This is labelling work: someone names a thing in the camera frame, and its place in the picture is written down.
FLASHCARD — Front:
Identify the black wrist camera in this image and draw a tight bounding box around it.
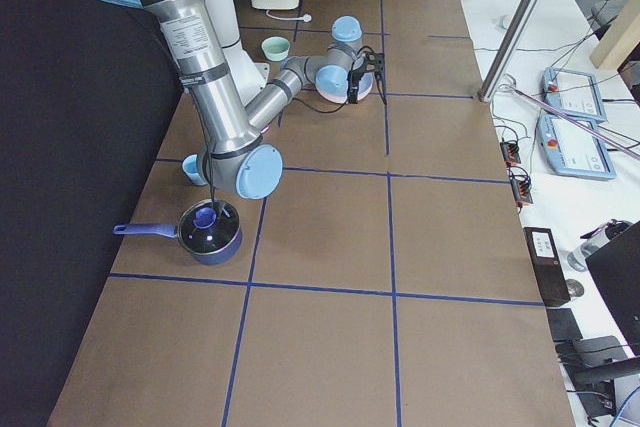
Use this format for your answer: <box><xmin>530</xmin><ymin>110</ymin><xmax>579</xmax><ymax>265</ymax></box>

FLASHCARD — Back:
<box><xmin>368</xmin><ymin>52</ymin><xmax>385</xmax><ymax>81</ymax></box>

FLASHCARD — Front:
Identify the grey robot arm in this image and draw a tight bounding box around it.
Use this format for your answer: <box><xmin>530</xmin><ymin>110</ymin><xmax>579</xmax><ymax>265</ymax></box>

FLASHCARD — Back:
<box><xmin>100</xmin><ymin>0</ymin><xmax>365</xmax><ymax>199</ymax></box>

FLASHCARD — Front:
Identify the teach pendant tablet far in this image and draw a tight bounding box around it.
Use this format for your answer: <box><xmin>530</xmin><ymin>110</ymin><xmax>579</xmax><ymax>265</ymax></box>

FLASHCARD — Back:
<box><xmin>541</xmin><ymin>67</ymin><xmax>607</xmax><ymax>123</ymax></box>

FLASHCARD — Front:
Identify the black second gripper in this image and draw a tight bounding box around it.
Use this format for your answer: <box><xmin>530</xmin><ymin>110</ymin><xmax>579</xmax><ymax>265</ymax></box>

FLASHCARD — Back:
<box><xmin>347</xmin><ymin>49</ymin><xmax>375</xmax><ymax>104</ymax></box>

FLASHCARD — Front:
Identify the teach pendant tablet near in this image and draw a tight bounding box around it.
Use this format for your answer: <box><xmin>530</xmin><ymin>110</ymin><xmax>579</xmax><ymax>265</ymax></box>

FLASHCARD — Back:
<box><xmin>537</xmin><ymin>114</ymin><xmax>617</xmax><ymax>180</ymax></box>

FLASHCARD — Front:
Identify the pink plate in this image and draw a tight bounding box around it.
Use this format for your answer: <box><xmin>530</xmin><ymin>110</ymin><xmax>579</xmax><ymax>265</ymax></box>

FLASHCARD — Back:
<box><xmin>316</xmin><ymin>83</ymin><xmax>372</xmax><ymax>104</ymax></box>

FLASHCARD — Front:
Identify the green bowl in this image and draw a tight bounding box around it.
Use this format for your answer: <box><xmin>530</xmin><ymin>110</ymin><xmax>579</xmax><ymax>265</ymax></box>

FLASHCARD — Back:
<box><xmin>261</xmin><ymin>36</ymin><xmax>290</xmax><ymax>62</ymax></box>

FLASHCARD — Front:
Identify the light blue cup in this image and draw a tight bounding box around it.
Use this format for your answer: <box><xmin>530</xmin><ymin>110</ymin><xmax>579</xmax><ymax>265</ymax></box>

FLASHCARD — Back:
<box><xmin>181</xmin><ymin>154</ymin><xmax>207</xmax><ymax>186</ymax></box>

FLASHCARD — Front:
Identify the teach pendant tablet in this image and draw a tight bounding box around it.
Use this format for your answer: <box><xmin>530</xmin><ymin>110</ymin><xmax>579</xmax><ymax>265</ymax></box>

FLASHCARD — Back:
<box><xmin>541</xmin><ymin>67</ymin><xmax>607</xmax><ymax>123</ymax></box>
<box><xmin>537</xmin><ymin>114</ymin><xmax>617</xmax><ymax>180</ymax></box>

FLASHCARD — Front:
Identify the dark blue pot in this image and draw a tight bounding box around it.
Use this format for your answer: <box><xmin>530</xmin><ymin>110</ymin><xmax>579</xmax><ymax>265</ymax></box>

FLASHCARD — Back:
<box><xmin>112</xmin><ymin>199</ymin><xmax>243</xmax><ymax>265</ymax></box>

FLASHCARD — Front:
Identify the white stick tool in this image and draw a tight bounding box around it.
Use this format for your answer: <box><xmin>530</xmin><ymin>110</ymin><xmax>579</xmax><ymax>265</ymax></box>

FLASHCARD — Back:
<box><xmin>497</xmin><ymin>83</ymin><xmax>640</xmax><ymax>161</ymax></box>

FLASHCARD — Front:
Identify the black label box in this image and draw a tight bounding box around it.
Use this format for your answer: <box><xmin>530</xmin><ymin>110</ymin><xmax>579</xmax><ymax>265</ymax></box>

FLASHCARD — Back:
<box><xmin>523</xmin><ymin>227</ymin><xmax>571</xmax><ymax>307</ymax></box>

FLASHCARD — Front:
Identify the white power plug cable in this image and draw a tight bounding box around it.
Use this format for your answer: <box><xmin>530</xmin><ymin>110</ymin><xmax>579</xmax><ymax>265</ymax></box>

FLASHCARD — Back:
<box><xmin>264</xmin><ymin>8</ymin><xmax>314</xmax><ymax>25</ymax></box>

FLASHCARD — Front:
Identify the aluminium frame post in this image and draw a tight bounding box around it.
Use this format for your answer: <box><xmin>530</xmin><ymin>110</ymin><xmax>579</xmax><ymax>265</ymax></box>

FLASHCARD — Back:
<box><xmin>478</xmin><ymin>0</ymin><xmax>541</xmax><ymax>103</ymax></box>

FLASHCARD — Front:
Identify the blue plate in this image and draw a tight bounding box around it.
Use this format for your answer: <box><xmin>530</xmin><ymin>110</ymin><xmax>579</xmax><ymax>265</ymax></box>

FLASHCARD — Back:
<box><xmin>360</xmin><ymin>72</ymin><xmax>373</xmax><ymax>86</ymax></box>

